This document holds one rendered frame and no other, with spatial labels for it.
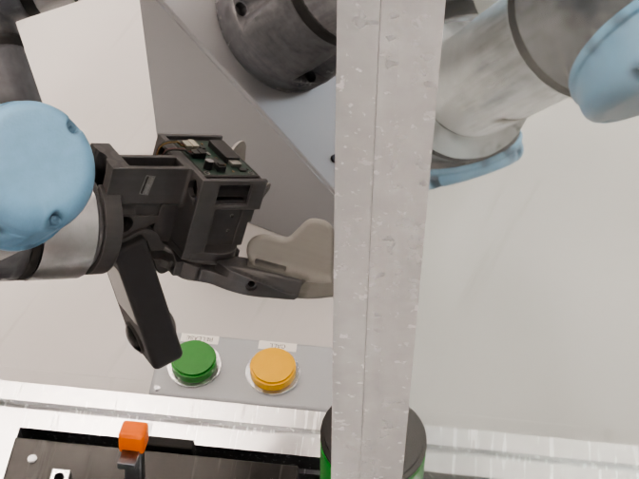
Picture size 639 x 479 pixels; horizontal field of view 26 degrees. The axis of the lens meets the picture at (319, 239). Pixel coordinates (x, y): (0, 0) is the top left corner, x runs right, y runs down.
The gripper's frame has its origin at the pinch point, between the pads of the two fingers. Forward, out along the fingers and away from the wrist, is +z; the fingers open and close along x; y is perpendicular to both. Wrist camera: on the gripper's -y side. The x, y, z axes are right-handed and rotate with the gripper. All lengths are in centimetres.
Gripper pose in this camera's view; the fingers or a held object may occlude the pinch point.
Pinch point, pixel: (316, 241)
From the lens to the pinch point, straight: 105.4
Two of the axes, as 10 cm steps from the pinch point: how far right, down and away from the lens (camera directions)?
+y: 2.8, -8.6, -4.2
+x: -5.1, -5.0, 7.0
